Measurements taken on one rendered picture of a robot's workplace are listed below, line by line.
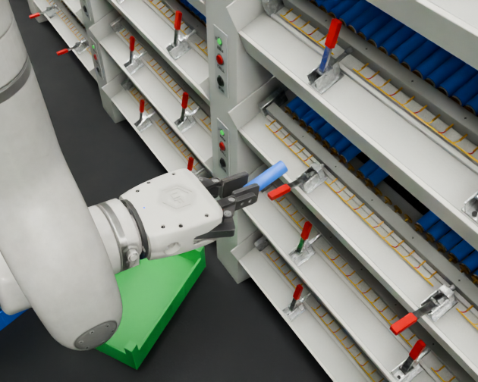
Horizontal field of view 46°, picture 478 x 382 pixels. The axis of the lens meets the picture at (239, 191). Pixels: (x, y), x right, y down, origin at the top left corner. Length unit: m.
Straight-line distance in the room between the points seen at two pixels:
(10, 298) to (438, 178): 0.47
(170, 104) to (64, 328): 0.86
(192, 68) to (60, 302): 0.69
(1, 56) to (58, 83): 1.57
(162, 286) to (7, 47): 0.99
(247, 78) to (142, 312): 0.63
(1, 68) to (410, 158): 0.45
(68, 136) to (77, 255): 1.27
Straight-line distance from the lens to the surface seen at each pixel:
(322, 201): 0.88
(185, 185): 0.71
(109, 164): 1.67
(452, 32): 0.57
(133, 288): 1.37
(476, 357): 0.78
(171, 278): 1.38
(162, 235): 0.65
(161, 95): 1.39
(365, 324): 0.98
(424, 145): 0.69
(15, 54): 0.45
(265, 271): 1.25
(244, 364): 1.26
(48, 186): 0.52
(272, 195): 0.85
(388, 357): 0.96
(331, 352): 1.16
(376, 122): 0.72
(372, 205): 0.83
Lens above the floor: 1.13
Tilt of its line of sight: 47 degrees down
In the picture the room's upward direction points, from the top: straight up
